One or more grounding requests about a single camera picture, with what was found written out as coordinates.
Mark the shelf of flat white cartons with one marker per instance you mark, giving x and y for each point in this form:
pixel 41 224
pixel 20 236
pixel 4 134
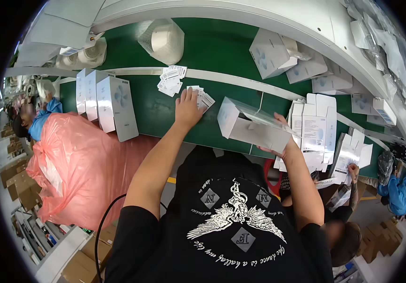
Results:
pixel 58 28

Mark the white fan box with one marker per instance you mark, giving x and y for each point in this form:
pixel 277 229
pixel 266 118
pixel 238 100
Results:
pixel 248 129
pixel 332 83
pixel 116 106
pixel 307 69
pixel 385 110
pixel 362 104
pixel 80 90
pixel 91 93
pixel 270 53

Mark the white fan in plastic bag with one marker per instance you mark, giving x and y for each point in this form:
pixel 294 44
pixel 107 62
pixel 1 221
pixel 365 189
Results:
pixel 162 40

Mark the person's left hand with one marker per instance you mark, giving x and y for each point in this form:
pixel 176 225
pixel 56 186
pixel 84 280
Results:
pixel 187 111

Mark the upright white fan box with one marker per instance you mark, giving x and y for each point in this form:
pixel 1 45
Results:
pixel 91 93
pixel 116 106
pixel 80 90

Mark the red stool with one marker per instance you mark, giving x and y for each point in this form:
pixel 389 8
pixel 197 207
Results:
pixel 269 177

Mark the pile of white labels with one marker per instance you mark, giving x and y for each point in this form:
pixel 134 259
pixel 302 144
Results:
pixel 170 80

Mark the stack of white leaflets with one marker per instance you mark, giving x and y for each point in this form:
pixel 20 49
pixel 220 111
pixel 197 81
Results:
pixel 205 100

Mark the person's right hand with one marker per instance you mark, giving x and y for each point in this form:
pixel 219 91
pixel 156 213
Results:
pixel 291 146

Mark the stack of flat white cartons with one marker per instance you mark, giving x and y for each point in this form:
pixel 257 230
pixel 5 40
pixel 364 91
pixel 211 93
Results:
pixel 316 131
pixel 351 154

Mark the person's body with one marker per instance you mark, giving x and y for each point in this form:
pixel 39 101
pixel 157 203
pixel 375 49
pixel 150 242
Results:
pixel 224 240

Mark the heap of brown cardboard boxes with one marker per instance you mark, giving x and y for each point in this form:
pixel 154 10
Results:
pixel 89 258
pixel 19 177
pixel 379 240

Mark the pink plastic bag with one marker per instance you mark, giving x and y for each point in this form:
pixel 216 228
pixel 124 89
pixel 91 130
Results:
pixel 82 166

